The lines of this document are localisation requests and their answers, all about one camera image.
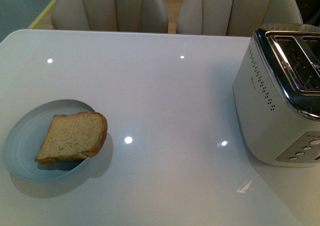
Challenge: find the white chrome two-slot toaster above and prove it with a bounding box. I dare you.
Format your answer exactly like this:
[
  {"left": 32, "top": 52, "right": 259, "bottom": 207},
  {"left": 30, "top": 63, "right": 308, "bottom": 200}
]
[{"left": 232, "top": 23, "right": 320, "bottom": 168}]

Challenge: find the beige upholstered chair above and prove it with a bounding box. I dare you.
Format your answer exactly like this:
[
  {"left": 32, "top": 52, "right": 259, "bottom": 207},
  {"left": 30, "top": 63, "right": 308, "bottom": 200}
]
[
  {"left": 176, "top": 0, "right": 303, "bottom": 37},
  {"left": 51, "top": 0, "right": 169, "bottom": 33}
]

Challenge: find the beige upholstered chair right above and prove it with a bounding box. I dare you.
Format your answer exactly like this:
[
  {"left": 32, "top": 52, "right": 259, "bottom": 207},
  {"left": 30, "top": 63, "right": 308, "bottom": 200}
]
[{"left": 176, "top": 0, "right": 303, "bottom": 37}]

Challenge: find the beige upholstered chair left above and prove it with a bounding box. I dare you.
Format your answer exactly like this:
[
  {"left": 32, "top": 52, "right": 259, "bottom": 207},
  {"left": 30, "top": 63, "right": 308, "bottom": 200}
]
[{"left": 51, "top": 0, "right": 169, "bottom": 33}]

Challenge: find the light blue round plate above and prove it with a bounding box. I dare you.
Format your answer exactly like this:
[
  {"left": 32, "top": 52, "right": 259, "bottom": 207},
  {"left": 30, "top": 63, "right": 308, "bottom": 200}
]
[{"left": 3, "top": 99, "right": 95, "bottom": 182}]

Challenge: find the slice of brown bread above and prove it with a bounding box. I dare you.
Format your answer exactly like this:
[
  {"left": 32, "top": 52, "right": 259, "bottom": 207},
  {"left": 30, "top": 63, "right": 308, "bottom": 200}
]
[{"left": 34, "top": 112, "right": 108, "bottom": 164}]

